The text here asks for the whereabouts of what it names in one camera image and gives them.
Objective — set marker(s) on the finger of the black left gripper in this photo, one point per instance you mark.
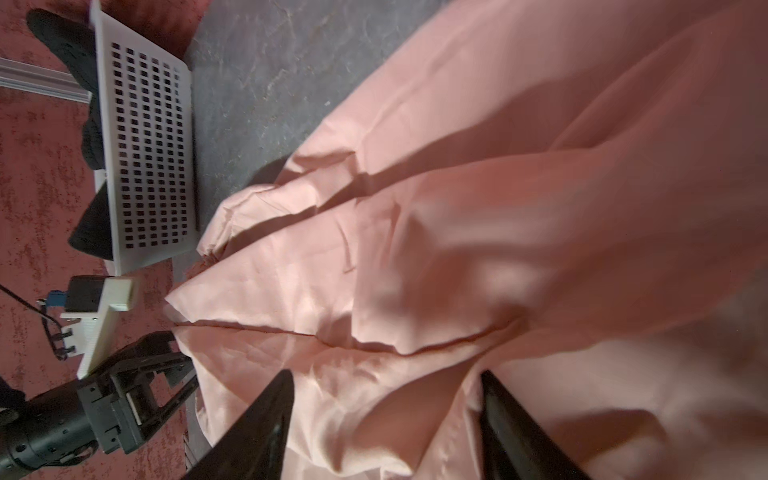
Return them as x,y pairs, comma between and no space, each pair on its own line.
152,353
156,399

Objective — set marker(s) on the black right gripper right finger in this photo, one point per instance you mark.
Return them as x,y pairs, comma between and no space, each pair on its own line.
514,445

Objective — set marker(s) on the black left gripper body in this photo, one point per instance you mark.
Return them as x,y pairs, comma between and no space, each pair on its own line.
104,398

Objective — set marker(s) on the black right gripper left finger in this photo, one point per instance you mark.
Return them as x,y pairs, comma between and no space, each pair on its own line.
254,447

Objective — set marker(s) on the pink drawstring shorts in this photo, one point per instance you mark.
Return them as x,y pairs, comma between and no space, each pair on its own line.
569,194

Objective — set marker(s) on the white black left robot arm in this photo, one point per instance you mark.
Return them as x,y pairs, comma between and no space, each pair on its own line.
48,431

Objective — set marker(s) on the white perforated plastic basket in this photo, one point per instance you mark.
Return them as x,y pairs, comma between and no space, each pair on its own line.
145,96

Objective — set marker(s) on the aluminium left corner post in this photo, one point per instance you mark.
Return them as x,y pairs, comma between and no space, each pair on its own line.
42,81

